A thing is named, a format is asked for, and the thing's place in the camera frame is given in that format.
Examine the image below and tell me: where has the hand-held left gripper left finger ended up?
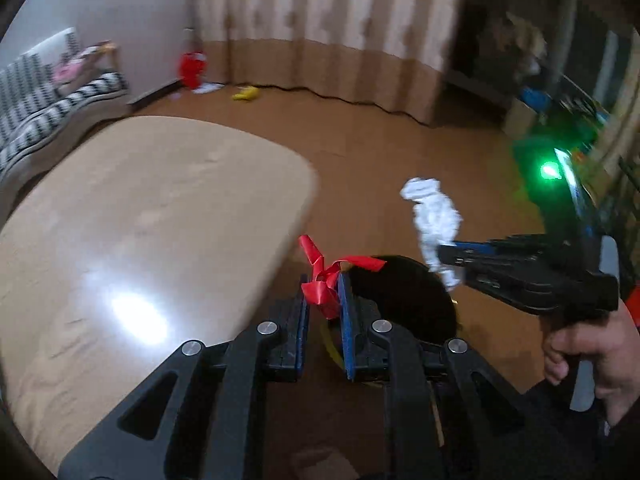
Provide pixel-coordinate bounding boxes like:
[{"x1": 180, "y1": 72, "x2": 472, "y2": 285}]
[{"x1": 57, "y1": 274, "x2": 311, "y2": 480}]

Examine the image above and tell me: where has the person's right forearm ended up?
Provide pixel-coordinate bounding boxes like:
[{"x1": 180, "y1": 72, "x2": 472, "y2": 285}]
[{"x1": 515, "y1": 380, "x2": 640, "y2": 480}]

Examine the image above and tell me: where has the beige patterned curtain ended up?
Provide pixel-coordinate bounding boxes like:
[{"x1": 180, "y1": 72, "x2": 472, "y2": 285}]
[{"x1": 192, "y1": 0, "x2": 463, "y2": 126}]

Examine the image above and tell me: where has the wooden frame sofa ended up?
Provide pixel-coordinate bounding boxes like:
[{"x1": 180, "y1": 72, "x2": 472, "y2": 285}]
[{"x1": 0, "y1": 27, "x2": 133, "y2": 186}]

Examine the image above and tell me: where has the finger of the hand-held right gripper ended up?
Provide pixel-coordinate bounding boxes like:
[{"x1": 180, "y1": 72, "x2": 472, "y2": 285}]
[
  {"x1": 437, "y1": 244, "x2": 543, "y2": 308},
  {"x1": 452, "y1": 234, "x2": 551, "y2": 262}
]

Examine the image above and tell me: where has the person's right hand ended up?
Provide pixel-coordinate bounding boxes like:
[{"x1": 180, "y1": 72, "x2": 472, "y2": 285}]
[{"x1": 542, "y1": 300, "x2": 640, "y2": 426}]

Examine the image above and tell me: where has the red shopping bag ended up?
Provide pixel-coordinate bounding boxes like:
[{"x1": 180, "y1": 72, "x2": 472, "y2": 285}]
[{"x1": 179, "y1": 50, "x2": 208, "y2": 91}]

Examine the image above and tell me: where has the black white striped sofa blanket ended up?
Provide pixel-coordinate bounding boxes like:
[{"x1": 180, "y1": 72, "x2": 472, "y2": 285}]
[{"x1": 0, "y1": 27, "x2": 128, "y2": 171}]

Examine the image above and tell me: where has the red ribbon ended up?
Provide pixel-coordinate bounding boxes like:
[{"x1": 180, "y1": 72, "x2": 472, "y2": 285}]
[{"x1": 298, "y1": 234, "x2": 388, "y2": 321}]

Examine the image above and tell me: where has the dark cluttered shelf unit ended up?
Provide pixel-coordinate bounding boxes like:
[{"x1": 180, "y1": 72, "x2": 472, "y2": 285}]
[{"x1": 450, "y1": 0, "x2": 640, "y2": 221}]

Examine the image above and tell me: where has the pink printed cushion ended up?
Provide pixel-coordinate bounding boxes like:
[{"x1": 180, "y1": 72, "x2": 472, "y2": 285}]
[{"x1": 52, "y1": 45, "x2": 103, "y2": 83}]

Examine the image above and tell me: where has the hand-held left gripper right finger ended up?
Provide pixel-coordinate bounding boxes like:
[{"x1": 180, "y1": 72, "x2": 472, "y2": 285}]
[{"x1": 337, "y1": 272, "x2": 557, "y2": 480}]

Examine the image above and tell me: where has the white tissue paper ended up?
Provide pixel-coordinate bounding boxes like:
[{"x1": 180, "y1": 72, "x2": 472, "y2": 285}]
[{"x1": 400, "y1": 176, "x2": 463, "y2": 291}]

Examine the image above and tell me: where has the black trash bin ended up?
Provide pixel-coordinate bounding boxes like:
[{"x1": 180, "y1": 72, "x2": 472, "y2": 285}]
[{"x1": 324, "y1": 255, "x2": 462, "y2": 396}]

